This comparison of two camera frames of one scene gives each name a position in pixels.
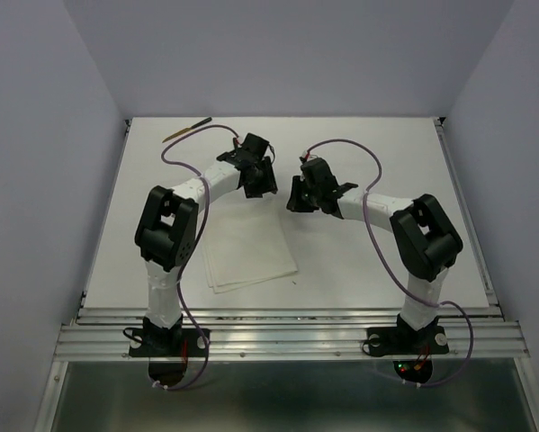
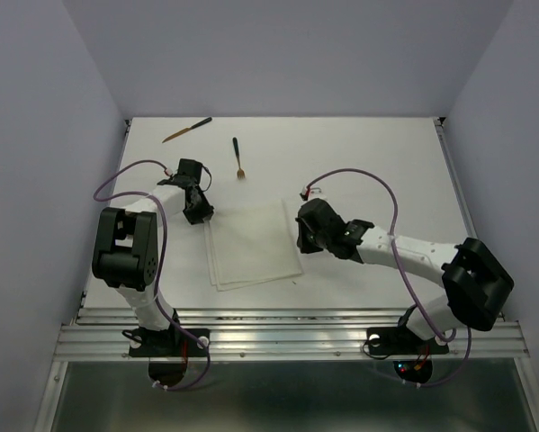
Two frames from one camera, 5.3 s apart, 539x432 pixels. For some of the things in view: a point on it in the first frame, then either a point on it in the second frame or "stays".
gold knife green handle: x=190 y=128 stays
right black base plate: x=407 y=340 stays
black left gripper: x=268 y=184 → x=205 y=210
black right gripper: x=294 y=203 → x=301 y=240
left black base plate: x=166 y=343 stays
